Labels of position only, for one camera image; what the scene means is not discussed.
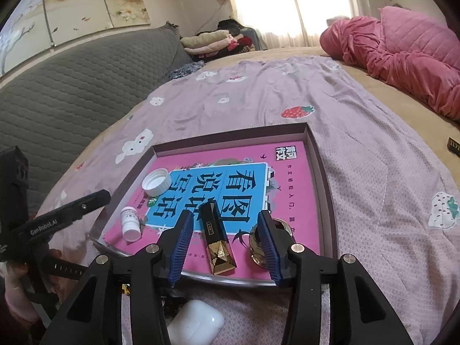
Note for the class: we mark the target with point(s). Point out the white earbuds case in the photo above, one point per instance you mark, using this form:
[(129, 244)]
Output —
[(196, 323)]

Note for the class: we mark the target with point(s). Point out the white curtain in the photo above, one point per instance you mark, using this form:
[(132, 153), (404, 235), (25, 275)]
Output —
[(323, 7)]

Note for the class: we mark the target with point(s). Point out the purple floral bedsheet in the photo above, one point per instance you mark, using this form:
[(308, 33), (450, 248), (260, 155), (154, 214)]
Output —
[(377, 187)]

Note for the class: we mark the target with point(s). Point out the small black and gold box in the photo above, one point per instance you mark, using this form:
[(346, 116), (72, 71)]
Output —
[(454, 146)]

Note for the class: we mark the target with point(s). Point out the floral wall mural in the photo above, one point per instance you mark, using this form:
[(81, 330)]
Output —
[(72, 7)]

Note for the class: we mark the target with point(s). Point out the pink and blue book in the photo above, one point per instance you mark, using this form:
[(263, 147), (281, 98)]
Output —
[(287, 187)]

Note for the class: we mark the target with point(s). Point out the pile of folded clothes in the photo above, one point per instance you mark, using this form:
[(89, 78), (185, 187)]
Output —
[(212, 41)]

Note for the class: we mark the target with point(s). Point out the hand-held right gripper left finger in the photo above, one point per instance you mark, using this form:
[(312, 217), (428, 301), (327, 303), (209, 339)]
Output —
[(179, 248)]

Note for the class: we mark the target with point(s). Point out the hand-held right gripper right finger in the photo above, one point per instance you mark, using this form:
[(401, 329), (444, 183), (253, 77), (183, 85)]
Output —
[(269, 248)]

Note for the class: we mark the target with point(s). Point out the grey cardboard box tray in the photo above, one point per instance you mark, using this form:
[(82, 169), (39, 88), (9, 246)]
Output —
[(325, 194)]

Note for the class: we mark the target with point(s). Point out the white pill bottle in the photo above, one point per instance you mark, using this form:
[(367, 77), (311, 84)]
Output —
[(130, 222)]

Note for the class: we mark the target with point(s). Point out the pink quilt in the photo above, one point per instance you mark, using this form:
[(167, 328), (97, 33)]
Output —
[(395, 61)]

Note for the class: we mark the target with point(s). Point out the white bottle cap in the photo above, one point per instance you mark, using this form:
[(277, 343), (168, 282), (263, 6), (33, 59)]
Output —
[(156, 183)]

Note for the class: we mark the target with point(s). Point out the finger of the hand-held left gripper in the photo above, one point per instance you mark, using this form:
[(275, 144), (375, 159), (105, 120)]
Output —
[(82, 205)]

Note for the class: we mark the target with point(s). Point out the black and gold lipstick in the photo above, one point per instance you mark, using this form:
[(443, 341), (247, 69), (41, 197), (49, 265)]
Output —
[(215, 237)]

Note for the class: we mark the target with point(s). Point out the grey quilted headboard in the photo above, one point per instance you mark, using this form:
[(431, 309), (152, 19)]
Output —
[(72, 90)]

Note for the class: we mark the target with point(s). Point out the dark patterned cloth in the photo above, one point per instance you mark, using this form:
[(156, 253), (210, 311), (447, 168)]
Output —
[(185, 70)]

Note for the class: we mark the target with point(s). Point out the person's left hand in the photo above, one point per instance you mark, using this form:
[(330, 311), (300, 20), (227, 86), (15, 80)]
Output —
[(16, 294)]

